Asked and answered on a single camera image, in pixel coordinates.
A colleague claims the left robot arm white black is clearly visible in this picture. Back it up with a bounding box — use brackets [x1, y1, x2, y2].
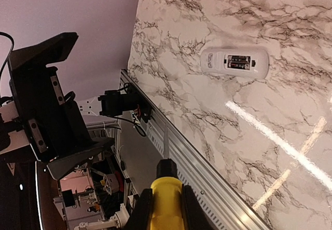
[1, 32, 152, 229]

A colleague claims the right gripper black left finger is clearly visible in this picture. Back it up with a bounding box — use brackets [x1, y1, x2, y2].
[126, 189, 153, 230]

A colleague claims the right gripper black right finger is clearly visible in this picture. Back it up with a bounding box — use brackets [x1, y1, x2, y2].
[181, 185, 210, 230]

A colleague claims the yellow screwdriver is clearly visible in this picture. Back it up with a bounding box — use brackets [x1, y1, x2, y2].
[150, 126, 185, 229]

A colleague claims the black AAA battery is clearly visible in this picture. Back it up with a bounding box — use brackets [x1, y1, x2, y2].
[228, 55, 251, 63]
[228, 62, 250, 70]

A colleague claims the white remote control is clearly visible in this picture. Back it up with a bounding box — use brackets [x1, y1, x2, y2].
[200, 47, 269, 79]

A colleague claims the front aluminium rail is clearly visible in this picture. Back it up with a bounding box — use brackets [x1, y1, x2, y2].
[119, 68, 270, 230]

